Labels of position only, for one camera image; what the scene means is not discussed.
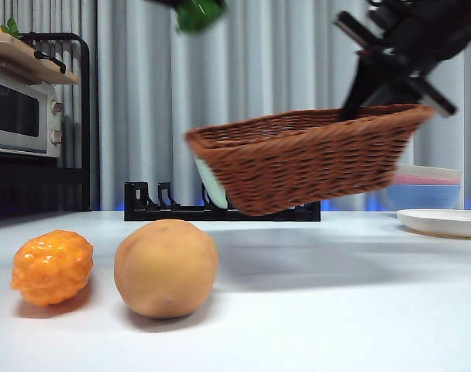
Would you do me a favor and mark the cream flat plate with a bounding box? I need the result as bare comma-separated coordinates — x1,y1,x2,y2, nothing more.
396,208,471,239

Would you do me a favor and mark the pale green plate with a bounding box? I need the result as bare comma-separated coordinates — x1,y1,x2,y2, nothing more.
194,157,229,209

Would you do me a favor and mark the white toaster oven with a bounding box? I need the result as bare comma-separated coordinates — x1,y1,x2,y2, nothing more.
0,71,64,160

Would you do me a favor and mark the orange corn cob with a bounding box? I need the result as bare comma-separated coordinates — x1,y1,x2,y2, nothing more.
9,229,95,308

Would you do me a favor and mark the pink bowl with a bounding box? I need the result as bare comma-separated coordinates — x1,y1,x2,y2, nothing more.
390,173,462,188

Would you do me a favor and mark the brown potato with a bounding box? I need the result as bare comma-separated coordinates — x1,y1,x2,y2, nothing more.
113,219,220,320

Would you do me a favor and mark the grey pleated curtain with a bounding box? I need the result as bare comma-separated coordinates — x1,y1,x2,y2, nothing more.
0,0,471,212

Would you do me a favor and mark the wooden cutting board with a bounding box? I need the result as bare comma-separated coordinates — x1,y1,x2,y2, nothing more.
0,30,82,86

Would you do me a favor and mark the blue bowl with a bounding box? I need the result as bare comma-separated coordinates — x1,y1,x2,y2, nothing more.
386,184,462,212

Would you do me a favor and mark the brown wicker basket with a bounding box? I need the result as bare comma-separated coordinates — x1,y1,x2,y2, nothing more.
184,103,436,217

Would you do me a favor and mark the green leaf sprig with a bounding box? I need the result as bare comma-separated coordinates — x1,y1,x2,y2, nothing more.
1,16,24,40

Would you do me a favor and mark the beige bowl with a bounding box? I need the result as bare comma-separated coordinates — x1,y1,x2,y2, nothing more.
394,164,462,183

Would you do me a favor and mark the black dish rack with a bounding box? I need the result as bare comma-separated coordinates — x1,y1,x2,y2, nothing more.
123,181,322,222

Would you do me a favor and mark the black metal shelf frame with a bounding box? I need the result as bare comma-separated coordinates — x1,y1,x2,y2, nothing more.
0,32,93,234

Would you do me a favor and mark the green cucumber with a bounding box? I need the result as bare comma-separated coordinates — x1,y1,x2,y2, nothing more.
175,0,227,34

